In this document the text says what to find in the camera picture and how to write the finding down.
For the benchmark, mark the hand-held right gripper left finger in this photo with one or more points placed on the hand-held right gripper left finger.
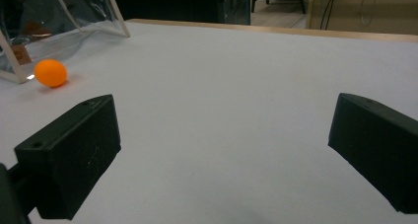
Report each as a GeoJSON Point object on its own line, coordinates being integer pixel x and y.
{"type": "Point", "coordinates": [69, 158]}

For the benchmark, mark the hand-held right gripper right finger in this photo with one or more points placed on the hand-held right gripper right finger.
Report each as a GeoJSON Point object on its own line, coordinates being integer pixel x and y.
{"type": "Point", "coordinates": [378, 145]}

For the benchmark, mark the orange ping pong ball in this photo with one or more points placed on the orange ping pong ball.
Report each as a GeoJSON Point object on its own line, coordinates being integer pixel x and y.
{"type": "Point", "coordinates": [50, 73]}

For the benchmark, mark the transparent bag with white trim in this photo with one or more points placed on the transparent bag with white trim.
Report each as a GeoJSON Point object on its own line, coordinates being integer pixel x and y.
{"type": "Point", "coordinates": [62, 30]}

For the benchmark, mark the brown tag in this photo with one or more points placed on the brown tag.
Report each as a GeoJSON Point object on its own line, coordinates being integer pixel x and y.
{"type": "Point", "coordinates": [21, 55]}

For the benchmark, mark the beige wooden panel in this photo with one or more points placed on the beige wooden panel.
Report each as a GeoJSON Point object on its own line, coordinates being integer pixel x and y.
{"type": "Point", "coordinates": [394, 10]}

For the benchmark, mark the dark glass cabinet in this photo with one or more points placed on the dark glass cabinet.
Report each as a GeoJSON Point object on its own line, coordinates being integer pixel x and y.
{"type": "Point", "coordinates": [237, 5]}

